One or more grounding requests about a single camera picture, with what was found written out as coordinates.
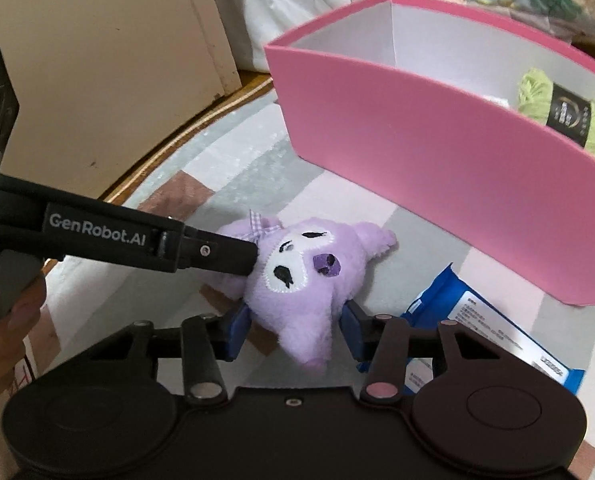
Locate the beige wooden cabinet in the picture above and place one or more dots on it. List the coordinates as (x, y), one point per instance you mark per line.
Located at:
(102, 60)

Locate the purple plush toy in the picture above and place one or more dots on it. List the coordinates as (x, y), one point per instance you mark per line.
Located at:
(297, 305)

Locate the green yarn ball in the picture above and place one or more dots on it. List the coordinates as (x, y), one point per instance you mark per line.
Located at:
(535, 95)

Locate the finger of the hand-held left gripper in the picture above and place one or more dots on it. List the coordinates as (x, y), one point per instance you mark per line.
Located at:
(235, 257)

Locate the pink cardboard box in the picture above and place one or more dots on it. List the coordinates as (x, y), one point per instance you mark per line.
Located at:
(427, 160)

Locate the person's left hand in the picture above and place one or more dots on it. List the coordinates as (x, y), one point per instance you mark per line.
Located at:
(7, 345)

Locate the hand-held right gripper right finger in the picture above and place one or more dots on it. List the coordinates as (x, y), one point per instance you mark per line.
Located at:
(352, 330)

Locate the blue wipes packet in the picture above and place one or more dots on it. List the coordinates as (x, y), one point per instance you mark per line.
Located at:
(457, 300)

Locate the checked table mat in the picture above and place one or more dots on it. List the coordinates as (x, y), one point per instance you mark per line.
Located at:
(227, 170)

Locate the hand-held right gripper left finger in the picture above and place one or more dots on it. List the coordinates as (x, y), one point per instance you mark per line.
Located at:
(237, 330)

